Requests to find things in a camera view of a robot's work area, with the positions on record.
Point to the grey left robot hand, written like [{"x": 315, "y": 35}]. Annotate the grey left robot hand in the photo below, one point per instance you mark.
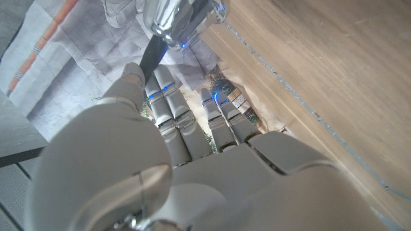
[{"x": 112, "y": 160}]

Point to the printed fabric backdrop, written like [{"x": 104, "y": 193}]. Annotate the printed fabric backdrop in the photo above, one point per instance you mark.
[{"x": 80, "y": 48}]

